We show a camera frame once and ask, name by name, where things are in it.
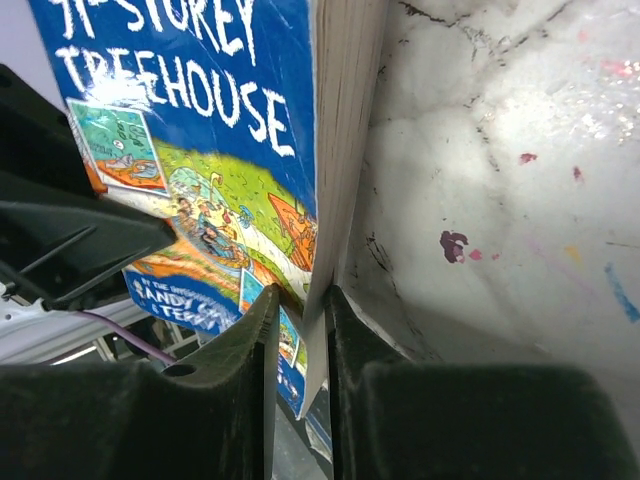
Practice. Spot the blue 91-Storey Treehouse book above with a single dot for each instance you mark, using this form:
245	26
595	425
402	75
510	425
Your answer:
240	123

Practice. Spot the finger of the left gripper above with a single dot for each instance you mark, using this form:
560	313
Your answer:
63	249

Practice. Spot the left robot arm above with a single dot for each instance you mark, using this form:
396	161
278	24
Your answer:
113	330

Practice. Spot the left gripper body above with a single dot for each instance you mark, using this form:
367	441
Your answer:
36	139

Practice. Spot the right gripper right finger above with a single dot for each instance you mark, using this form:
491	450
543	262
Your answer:
393	418

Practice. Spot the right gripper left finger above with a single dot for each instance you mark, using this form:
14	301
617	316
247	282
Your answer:
208	416

